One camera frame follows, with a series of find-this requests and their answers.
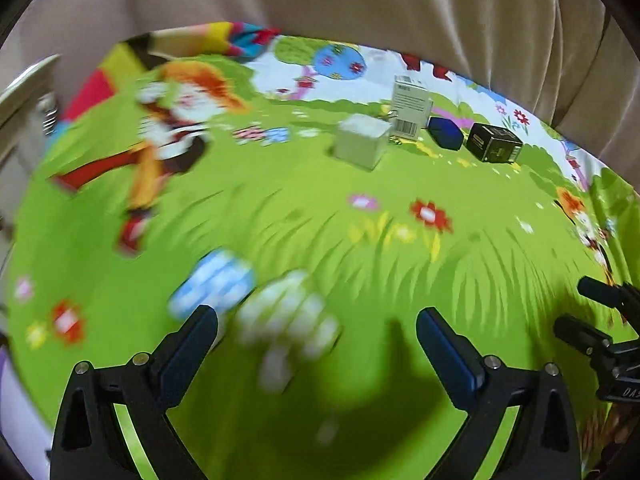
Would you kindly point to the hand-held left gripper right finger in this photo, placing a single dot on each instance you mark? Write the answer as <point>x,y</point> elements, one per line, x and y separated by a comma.
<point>445,355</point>

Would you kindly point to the beige sofa cushion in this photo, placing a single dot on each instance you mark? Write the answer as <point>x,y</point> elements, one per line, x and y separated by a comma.
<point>350,0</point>

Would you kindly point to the black box with gold print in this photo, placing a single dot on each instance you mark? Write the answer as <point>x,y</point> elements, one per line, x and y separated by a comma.
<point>492,143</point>

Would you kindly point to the tall white box grey text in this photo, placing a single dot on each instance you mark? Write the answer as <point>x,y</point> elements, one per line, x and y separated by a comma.
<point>411,105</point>

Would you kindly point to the cartoon printed blanket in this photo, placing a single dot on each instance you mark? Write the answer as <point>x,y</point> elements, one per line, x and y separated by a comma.
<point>300,210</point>

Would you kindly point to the dark blue block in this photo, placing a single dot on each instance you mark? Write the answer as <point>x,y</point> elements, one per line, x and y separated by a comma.
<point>445,133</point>

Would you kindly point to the white cube box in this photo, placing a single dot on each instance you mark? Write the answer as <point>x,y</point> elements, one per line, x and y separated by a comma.
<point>360,142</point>

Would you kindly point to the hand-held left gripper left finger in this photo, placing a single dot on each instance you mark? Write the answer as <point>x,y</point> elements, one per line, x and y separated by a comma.
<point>190,355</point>

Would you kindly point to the silver metal frame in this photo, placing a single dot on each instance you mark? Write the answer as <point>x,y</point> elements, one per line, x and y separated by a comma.
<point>27,90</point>

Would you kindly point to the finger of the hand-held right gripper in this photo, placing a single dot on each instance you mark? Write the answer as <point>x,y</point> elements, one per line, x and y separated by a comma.
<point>600,291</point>
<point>580,332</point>

